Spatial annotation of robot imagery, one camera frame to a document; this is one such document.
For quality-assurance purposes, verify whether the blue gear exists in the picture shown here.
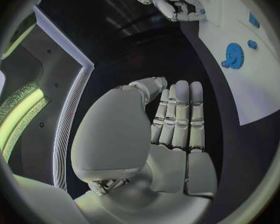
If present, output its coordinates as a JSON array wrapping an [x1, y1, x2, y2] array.
[[224, 42, 245, 70]]

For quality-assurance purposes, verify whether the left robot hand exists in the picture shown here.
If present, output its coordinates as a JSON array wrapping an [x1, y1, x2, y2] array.
[[70, 76, 219, 224]]

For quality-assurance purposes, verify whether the short blue cylinder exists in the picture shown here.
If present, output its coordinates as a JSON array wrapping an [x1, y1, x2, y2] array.
[[248, 11, 261, 29]]

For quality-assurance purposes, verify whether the white task board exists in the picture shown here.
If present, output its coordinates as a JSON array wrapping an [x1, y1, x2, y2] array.
[[191, 0, 280, 126]]

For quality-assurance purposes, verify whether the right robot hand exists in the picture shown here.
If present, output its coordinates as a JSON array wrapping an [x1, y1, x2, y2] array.
[[151, 0, 207, 22]]

